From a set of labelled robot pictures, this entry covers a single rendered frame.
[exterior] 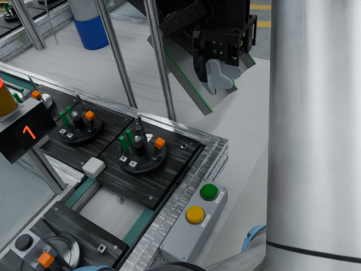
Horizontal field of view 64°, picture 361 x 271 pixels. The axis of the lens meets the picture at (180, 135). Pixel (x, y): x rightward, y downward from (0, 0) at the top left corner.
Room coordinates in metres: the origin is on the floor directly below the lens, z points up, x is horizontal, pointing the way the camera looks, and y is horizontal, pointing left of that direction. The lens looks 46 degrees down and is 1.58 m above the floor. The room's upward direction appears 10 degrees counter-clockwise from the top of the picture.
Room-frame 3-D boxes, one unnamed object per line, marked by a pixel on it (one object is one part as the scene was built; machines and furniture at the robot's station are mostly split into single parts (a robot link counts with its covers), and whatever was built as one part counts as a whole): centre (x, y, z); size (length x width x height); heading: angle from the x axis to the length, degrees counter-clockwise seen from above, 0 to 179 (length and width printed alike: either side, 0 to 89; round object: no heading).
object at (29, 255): (0.28, 0.33, 1.06); 0.08 x 0.04 x 0.07; 51
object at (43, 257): (0.25, 0.29, 1.04); 0.04 x 0.02 x 0.08; 51
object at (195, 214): (0.34, 0.00, 0.96); 0.04 x 0.04 x 0.02
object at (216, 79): (0.42, -0.08, 1.27); 0.06 x 0.03 x 0.09; 51
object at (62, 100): (0.85, 0.50, 1.01); 0.24 x 0.24 x 0.13; 51
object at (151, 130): (0.54, 0.11, 1.01); 0.24 x 0.24 x 0.13; 51
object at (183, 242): (0.34, 0.00, 0.93); 0.21 x 0.07 x 0.06; 141
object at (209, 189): (0.39, -0.05, 0.96); 0.04 x 0.04 x 0.02
